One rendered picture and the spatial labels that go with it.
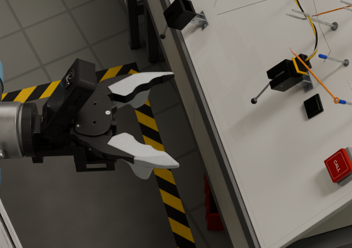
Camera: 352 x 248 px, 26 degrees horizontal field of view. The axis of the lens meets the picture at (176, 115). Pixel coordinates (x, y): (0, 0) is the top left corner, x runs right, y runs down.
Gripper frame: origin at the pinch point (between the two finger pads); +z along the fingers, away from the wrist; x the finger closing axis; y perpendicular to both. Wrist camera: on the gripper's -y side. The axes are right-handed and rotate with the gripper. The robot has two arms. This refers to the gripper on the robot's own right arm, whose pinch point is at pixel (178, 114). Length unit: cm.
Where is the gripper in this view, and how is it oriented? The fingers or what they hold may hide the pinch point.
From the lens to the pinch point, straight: 98.7
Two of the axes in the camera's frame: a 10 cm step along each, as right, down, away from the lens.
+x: 0.5, 7.8, -6.2
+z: 10.0, -0.4, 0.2
